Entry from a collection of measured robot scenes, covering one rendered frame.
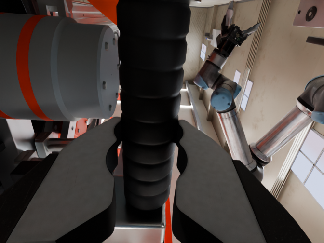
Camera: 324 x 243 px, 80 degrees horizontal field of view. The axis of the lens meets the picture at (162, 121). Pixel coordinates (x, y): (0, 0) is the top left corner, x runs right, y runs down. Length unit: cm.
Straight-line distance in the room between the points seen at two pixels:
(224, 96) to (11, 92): 61
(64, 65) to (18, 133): 17
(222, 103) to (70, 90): 57
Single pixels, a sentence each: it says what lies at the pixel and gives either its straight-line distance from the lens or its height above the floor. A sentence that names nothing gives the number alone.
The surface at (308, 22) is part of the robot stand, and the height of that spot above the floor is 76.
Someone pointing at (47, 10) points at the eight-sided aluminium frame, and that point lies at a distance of 57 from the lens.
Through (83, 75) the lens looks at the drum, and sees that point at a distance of 24.
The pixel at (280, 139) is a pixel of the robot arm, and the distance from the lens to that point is 95.
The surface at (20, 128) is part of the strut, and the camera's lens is 39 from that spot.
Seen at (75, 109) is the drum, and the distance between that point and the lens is 27.
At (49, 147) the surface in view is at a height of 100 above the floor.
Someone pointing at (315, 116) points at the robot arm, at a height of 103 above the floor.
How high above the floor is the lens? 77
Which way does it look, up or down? 29 degrees up
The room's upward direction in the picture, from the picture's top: 176 degrees counter-clockwise
